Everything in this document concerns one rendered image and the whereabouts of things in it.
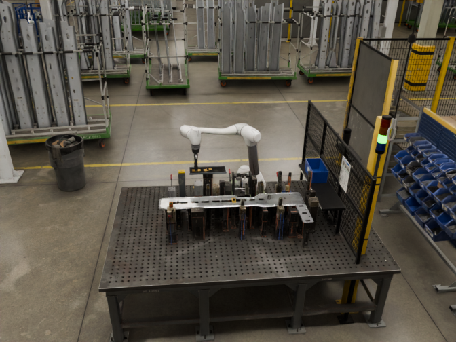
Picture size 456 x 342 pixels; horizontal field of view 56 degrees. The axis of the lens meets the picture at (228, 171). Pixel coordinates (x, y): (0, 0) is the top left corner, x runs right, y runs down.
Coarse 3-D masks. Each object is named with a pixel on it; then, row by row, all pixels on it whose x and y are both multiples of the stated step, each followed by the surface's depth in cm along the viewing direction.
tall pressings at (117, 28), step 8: (80, 0) 1143; (96, 0) 1174; (112, 0) 1178; (128, 0) 1188; (80, 8) 1149; (112, 16) 1197; (128, 16) 1199; (88, 24) 1218; (120, 24) 1231; (128, 24) 1207; (88, 32) 1204; (120, 32) 1218; (88, 40) 1211; (120, 40) 1222; (128, 40) 1225; (112, 48) 1232; (120, 48) 1230
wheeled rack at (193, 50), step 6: (186, 6) 1229; (192, 6) 1230; (204, 6) 1233; (216, 6) 1236; (186, 42) 1298; (186, 48) 1268; (192, 48) 1288; (216, 48) 1274; (186, 54) 1240; (192, 54) 1240; (198, 54) 1241; (204, 54) 1243; (210, 54) 1244; (216, 54) 1245
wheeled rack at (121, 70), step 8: (40, 16) 961; (128, 48) 1095; (128, 56) 1095; (120, 64) 1112; (128, 64) 1087; (64, 72) 1028; (88, 72) 1044; (96, 72) 1045; (112, 72) 1035; (120, 72) 1037; (128, 72) 1033; (128, 80) 1056
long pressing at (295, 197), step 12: (288, 192) 421; (168, 204) 399; (180, 204) 399; (192, 204) 400; (204, 204) 400; (216, 204) 400; (228, 204) 400; (252, 204) 402; (264, 204) 401; (276, 204) 402; (288, 204) 403
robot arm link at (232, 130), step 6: (186, 126) 416; (192, 126) 418; (234, 126) 431; (180, 132) 418; (186, 132) 411; (204, 132) 425; (210, 132) 424; (216, 132) 424; (222, 132) 425; (228, 132) 427; (234, 132) 431
